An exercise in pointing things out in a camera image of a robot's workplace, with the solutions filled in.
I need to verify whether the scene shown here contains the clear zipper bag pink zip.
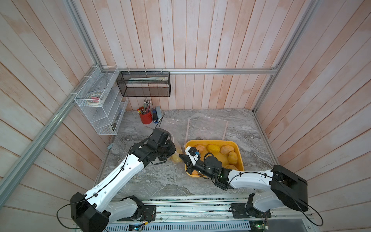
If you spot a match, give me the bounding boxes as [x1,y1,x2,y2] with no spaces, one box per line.
[169,132,183,163]

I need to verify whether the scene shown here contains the yellow plastic tray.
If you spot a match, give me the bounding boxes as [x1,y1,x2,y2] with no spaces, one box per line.
[186,140,244,181]

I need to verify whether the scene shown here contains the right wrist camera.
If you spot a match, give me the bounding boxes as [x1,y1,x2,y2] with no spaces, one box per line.
[185,147,200,164]

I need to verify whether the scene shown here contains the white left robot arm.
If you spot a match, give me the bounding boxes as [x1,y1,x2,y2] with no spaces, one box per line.
[70,128,176,232]

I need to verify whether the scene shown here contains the black mesh wall basket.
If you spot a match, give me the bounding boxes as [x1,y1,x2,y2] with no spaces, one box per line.
[116,71,172,97]

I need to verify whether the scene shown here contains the red pen cup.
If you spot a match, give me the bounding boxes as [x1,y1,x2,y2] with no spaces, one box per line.
[139,111,153,125]

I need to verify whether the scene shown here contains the brown potato back right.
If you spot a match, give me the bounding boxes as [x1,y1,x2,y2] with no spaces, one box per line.
[220,145,235,155]

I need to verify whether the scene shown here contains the white wire shelf rack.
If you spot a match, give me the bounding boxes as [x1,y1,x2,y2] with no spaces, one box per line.
[75,66,128,135]

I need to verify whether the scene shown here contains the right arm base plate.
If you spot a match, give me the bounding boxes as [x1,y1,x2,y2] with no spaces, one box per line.
[229,193,271,218]

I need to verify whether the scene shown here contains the clear zipper bag pink dots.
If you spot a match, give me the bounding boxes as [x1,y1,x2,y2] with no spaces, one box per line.
[185,116,229,142]

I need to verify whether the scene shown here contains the blue black stapler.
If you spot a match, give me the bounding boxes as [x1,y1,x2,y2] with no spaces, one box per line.
[152,107,158,124]

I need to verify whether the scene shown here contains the large yellow potato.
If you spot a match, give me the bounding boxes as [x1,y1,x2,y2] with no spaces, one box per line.
[206,144,220,154]

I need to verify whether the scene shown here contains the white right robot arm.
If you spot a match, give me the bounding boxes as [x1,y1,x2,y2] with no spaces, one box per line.
[179,147,309,218]

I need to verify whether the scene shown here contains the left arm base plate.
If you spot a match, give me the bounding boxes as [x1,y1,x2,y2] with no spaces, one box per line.
[118,195,157,221]

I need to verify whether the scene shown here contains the tape roll on shelf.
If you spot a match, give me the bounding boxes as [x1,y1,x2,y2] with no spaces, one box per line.
[87,92,105,106]

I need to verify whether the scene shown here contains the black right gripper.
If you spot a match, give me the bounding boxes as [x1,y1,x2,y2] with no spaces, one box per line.
[179,155,215,181]

